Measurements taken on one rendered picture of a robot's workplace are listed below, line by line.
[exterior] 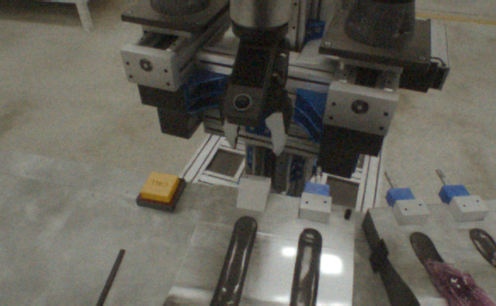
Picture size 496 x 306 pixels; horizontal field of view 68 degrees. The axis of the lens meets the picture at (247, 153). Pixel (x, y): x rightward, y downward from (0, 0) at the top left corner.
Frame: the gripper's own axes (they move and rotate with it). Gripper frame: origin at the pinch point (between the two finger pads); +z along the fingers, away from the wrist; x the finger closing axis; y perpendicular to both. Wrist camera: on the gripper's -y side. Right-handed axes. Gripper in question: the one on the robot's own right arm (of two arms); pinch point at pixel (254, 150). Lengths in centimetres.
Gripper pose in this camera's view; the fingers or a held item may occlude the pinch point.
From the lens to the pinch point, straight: 57.6
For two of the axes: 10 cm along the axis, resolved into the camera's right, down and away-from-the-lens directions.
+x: -9.7, -1.5, 1.7
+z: 0.0, 7.3, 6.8
